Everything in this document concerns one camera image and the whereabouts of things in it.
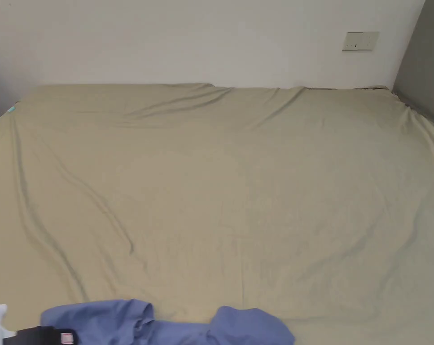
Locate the blue shirt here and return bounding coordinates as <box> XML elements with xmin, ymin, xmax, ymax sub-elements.
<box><xmin>40</xmin><ymin>299</ymin><xmax>296</xmax><ymax>345</ymax></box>

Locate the bed with beige sheet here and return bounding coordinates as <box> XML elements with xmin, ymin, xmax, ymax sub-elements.
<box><xmin>0</xmin><ymin>83</ymin><xmax>434</xmax><ymax>345</ymax></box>

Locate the white wall socket plate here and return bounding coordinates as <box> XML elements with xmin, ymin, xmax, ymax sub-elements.
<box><xmin>342</xmin><ymin>31</ymin><xmax>380</xmax><ymax>52</ymax></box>

